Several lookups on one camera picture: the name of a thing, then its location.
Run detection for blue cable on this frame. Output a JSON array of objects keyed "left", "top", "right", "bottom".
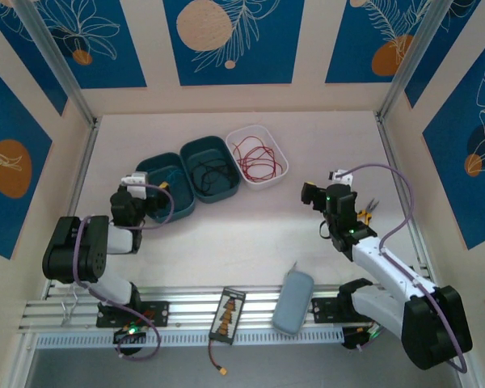
[
  {"left": 159, "top": 168, "right": 186, "bottom": 191},
  {"left": 163, "top": 167, "right": 186, "bottom": 189}
]

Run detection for black cable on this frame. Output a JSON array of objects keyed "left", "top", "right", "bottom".
[
  {"left": 191, "top": 159, "right": 227, "bottom": 195},
  {"left": 196, "top": 160, "right": 234, "bottom": 191},
  {"left": 193, "top": 163, "right": 231, "bottom": 195}
]

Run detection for teal plastic bin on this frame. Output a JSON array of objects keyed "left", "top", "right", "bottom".
[
  {"left": 135, "top": 151, "right": 197, "bottom": 225},
  {"left": 179, "top": 135, "right": 242, "bottom": 205}
]

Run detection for yellow black pliers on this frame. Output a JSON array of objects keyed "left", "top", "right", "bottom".
[{"left": 356, "top": 196, "right": 380, "bottom": 226}]

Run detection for white plastic bin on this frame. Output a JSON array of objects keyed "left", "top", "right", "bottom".
[{"left": 225, "top": 124, "right": 289, "bottom": 191}]

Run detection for grey blue zip pouch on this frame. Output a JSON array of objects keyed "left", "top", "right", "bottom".
[{"left": 271, "top": 260, "right": 315, "bottom": 335}]

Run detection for black controller board green light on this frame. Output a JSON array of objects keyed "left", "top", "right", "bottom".
[
  {"left": 341, "top": 326, "right": 383, "bottom": 352},
  {"left": 112, "top": 325, "right": 149, "bottom": 345}
]

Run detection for black connector board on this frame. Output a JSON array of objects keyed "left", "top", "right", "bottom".
[{"left": 209, "top": 286, "right": 247, "bottom": 345}]

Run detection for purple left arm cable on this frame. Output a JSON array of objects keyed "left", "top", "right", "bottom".
[{"left": 72, "top": 183, "right": 175, "bottom": 361}]

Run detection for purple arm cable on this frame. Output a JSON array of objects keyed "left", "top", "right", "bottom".
[
  {"left": 345, "top": 162, "right": 469, "bottom": 375},
  {"left": 72, "top": 183, "right": 175, "bottom": 361}
]

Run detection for aluminium side rail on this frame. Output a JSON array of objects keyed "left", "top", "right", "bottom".
[
  {"left": 42, "top": 116, "right": 102, "bottom": 302},
  {"left": 375, "top": 112, "right": 433, "bottom": 284}
]

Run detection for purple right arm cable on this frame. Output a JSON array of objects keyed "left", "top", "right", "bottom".
[{"left": 345, "top": 162, "right": 469, "bottom": 375}]

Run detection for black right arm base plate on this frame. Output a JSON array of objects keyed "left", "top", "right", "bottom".
[{"left": 310, "top": 297, "right": 373, "bottom": 324}]

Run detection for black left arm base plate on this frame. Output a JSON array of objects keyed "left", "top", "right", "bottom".
[{"left": 95, "top": 299, "right": 171, "bottom": 329}]

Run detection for aluminium mounting rail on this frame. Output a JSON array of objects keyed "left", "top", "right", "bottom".
[{"left": 18, "top": 285, "right": 389, "bottom": 331}]

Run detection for white slotted cable duct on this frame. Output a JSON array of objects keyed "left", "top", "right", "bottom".
[{"left": 35, "top": 326, "right": 347, "bottom": 349}]

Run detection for aluminium frame post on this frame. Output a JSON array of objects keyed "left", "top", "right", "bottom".
[
  {"left": 375, "top": 0, "right": 460, "bottom": 122},
  {"left": 11, "top": 0, "right": 100, "bottom": 129}
]

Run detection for red black wire yellow connector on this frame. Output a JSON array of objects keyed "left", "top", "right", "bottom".
[{"left": 207, "top": 341, "right": 230, "bottom": 377}]

